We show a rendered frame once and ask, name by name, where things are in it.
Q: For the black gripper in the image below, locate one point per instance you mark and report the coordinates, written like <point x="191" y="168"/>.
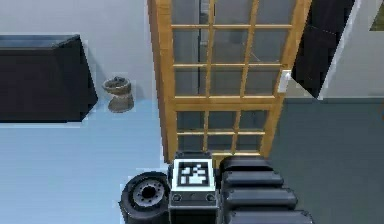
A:
<point x="146" y="196"/>

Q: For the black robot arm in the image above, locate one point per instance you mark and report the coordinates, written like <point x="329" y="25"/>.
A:
<point x="246" y="190"/>

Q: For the wooden glass-paned room door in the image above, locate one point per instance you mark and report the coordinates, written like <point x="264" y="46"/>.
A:
<point x="226" y="83"/>

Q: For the black cabinet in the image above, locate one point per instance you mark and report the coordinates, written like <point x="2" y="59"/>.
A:
<point x="43" y="83"/>

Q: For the black cupboard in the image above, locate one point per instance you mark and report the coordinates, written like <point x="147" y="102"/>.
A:
<point x="320" y="43"/>

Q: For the framed wall picture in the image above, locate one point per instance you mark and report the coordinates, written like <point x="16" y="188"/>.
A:
<point x="377" y="18"/>

